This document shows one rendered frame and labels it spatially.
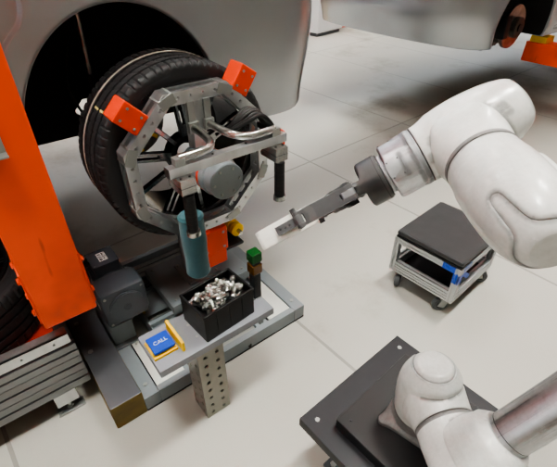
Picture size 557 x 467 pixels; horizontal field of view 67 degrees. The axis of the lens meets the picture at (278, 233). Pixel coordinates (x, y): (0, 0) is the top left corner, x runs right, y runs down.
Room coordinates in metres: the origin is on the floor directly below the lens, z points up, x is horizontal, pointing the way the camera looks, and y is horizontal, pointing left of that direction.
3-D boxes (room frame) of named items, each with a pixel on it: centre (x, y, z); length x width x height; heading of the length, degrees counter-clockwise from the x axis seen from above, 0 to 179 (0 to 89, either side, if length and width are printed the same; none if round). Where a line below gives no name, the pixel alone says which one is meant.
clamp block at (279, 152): (1.29, 0.01, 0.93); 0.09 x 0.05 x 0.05; 38
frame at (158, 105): (1.35, 0.27, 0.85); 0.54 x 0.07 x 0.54; 128
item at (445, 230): (1.64, -0.84, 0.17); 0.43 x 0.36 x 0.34; 132
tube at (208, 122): (1.31, 0.12, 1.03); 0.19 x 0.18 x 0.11; 38
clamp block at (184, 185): (1.08, 0.28, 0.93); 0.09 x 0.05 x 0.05; 38
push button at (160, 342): (0.86, 0.37, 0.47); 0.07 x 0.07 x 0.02; 38
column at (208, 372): (0.94, 0.26, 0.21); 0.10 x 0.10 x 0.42; 38
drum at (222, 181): (1.29, 0.23, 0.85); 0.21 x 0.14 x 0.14; 38
